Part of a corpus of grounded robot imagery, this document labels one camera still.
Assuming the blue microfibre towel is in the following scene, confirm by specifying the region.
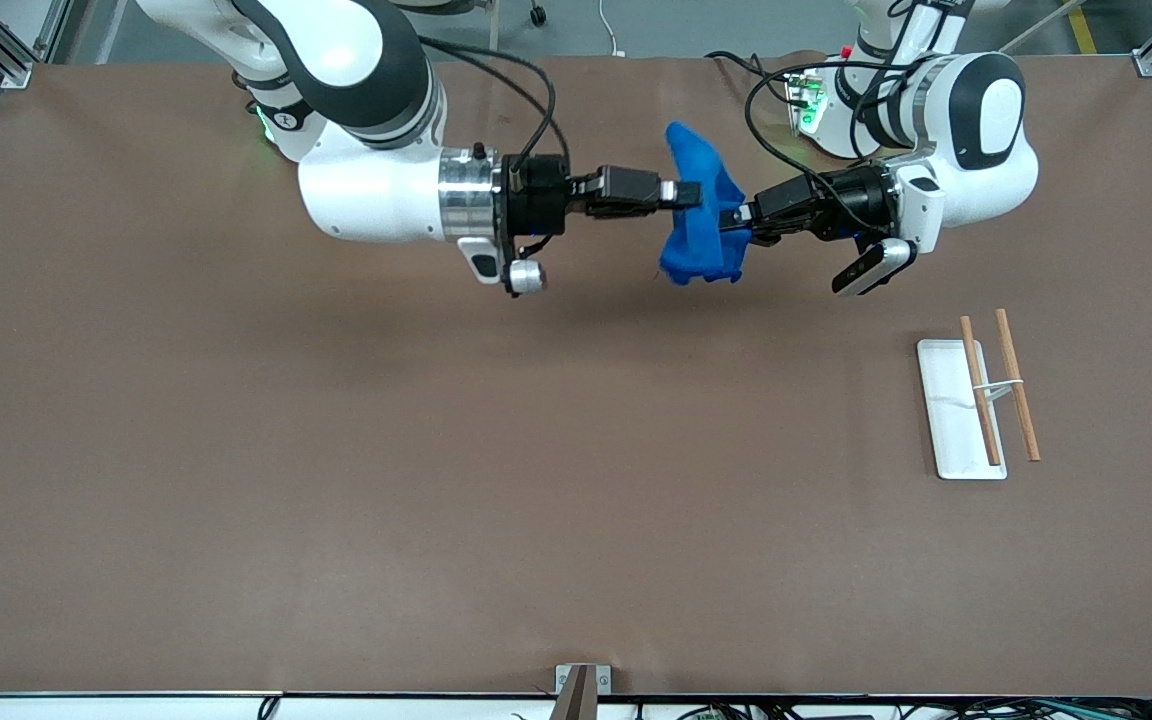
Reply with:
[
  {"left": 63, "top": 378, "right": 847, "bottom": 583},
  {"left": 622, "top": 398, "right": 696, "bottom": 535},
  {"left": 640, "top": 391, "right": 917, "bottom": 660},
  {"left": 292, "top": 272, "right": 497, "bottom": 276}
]
[{"left": 658, "top": 121, "right": 749, "bottom": 288}]

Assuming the wooden rack rod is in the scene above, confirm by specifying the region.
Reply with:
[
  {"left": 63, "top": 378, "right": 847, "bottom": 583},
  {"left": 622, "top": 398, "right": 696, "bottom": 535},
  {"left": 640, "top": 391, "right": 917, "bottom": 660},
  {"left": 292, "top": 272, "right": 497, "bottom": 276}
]
[
  {"left": 995, "top": 308, "right": 1042, "bottom": 463},
  {"left": 959, "top": 316, "right": 1003, "bottom": 467}
]

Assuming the brown table cover sheet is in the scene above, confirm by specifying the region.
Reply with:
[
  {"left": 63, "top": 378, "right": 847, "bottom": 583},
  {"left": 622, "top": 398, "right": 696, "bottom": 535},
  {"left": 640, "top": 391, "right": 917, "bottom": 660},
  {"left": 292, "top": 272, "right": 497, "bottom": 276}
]
[{"left": 0, "top": 55, "right": 1152, "bottom": 698}]

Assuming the dark brown upright bar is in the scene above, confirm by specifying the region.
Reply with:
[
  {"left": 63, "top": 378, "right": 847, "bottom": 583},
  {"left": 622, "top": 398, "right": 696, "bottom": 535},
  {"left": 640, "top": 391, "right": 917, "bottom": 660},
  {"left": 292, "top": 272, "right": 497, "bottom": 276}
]
[{"left": 548, "top": 667, "right": 598, "bottom": 720}]

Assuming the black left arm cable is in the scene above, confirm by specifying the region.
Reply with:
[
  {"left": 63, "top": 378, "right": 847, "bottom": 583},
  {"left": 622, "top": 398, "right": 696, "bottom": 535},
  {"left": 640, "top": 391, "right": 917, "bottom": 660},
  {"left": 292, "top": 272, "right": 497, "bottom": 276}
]
[{"left": 744, "top": 0, "right": 947, "bottom": 206}]

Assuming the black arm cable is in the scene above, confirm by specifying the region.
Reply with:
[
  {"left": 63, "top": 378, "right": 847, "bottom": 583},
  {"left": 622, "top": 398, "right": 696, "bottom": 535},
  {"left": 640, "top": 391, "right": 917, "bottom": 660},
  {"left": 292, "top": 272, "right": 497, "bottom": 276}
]
[
  {"left": 744, "top": 0, "right": 947, "bottom": 206},
  {"left": 416, "top": 35, "right": 559, "bottom": 163}
]

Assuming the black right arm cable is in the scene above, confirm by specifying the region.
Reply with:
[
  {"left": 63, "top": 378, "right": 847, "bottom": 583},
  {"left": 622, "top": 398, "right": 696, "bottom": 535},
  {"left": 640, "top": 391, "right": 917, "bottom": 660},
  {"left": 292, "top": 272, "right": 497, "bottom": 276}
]
[{"left": 416, "top": 35, "right": 559, "bottom": 163}]

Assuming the black left base cable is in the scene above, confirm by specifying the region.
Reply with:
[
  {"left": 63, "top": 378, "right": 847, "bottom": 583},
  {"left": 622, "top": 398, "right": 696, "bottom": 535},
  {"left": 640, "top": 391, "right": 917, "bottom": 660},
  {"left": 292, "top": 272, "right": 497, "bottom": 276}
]
[{"left": 704, "top": 50, "right": 797, "bottom": 101}]

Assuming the thin white cable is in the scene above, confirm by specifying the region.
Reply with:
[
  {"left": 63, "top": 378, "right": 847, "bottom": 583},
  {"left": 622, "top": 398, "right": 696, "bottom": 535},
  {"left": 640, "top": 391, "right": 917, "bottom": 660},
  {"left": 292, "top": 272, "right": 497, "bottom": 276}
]
[{"left": 597, "top": 0, "right": 629, "bottom": 58}]

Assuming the grey metal table bracket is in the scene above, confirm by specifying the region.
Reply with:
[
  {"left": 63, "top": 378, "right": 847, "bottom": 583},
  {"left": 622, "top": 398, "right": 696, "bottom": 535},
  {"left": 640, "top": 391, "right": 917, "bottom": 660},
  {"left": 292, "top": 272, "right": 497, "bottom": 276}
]
[{"left": 554, "top": 663, "right": 613, "bottom": 695}]

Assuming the black cable bundle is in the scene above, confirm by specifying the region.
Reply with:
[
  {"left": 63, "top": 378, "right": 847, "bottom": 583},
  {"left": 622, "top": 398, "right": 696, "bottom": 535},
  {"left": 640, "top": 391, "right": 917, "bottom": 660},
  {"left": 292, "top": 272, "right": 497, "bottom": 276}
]
[{"left": 636, "top": 697, "right": 1152, "bottom": 720}]

